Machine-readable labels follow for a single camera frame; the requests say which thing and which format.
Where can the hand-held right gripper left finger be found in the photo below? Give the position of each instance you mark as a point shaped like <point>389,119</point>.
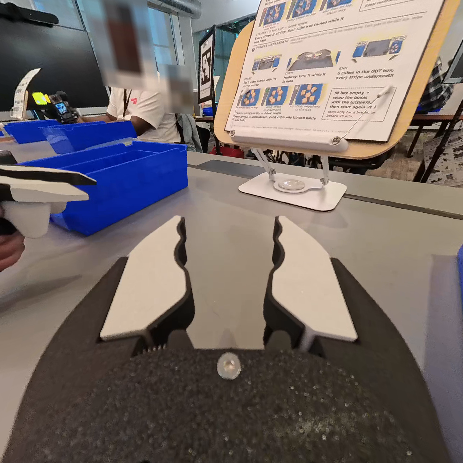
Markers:
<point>148,285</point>

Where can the silver air duct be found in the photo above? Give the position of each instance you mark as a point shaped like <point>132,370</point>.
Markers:
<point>181,7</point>

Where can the wooden top table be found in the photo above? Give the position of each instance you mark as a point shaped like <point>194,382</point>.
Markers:
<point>434,117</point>

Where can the black display screen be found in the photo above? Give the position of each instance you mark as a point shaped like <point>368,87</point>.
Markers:
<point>54,54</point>

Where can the black white marker sign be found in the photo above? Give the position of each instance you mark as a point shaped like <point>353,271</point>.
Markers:
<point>207,65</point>

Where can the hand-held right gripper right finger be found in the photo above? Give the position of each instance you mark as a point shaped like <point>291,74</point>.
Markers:
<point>311,285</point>

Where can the person's left hand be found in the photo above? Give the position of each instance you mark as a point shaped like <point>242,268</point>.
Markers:
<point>9,249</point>

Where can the grey jacket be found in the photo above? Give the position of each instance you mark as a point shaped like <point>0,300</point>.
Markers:
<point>188,132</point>

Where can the white stand with wooden board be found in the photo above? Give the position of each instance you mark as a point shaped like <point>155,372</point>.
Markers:
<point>318,197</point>

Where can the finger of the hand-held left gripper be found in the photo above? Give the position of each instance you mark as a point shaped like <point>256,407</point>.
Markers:
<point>54,177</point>
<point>47,193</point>

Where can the printed instruction sheet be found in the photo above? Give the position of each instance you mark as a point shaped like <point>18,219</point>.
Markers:
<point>325,72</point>

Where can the leaning printed board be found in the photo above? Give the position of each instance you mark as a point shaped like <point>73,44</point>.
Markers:
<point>446,162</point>

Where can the red bag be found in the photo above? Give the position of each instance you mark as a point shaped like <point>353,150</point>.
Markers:
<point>231,151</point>

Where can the white paper sheet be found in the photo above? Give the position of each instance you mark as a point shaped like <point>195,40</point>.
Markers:
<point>23,86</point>

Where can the plaid jacket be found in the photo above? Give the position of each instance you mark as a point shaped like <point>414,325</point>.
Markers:
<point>437,94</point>

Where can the blue plastic bin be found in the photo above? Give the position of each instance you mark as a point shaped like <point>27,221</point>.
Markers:
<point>25,132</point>
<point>90,135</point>
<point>460,264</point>
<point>126,195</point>
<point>209,110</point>

